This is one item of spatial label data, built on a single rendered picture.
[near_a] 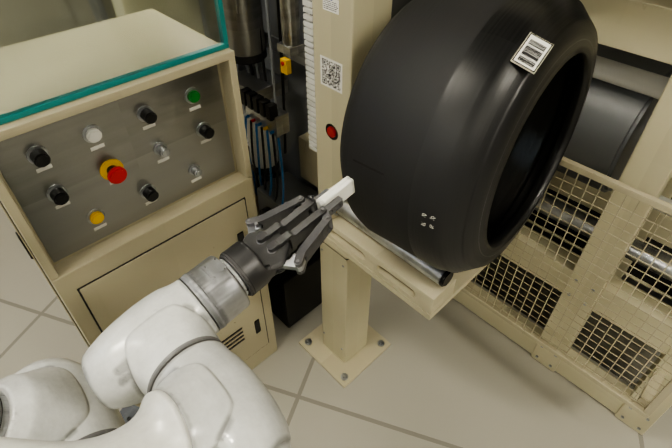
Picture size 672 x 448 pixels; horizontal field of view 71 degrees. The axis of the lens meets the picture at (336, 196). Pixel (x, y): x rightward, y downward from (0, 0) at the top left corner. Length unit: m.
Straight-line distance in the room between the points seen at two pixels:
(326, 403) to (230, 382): 1.38
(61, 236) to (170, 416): 0.77
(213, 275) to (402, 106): 0.40
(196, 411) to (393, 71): 0.58
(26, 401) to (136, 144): 0.57
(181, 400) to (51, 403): 0.39
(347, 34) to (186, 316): 0.69
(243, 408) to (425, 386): 1.48
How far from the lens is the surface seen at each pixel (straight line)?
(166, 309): 0.63
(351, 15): 1.05
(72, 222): 1.22
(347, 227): 1.23
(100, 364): 0.64
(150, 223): 1.28
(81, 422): 0.91
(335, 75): 1.13
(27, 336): 2.42
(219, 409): 0.53
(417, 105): 0.78
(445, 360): 2.04
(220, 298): 0.64
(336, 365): 1.97
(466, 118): 0.75
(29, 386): 0.90
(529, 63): 0.78
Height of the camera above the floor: 1.73
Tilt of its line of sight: 41 degrees down
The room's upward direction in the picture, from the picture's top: straight up
